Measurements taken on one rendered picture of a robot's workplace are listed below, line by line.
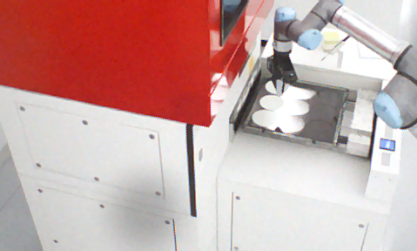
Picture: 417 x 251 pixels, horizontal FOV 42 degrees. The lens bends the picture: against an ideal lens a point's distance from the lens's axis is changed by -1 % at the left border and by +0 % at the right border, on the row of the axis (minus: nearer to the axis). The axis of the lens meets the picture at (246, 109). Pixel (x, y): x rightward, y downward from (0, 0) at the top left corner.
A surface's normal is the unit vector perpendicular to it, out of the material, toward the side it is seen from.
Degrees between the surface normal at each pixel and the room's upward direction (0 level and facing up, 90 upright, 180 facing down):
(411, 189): 0
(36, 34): 90
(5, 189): 0
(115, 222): 90
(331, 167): 0
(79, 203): 90
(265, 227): 90
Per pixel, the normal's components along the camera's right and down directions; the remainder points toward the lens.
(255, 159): 0.03, -0.78
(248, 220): -0.27, 0.59
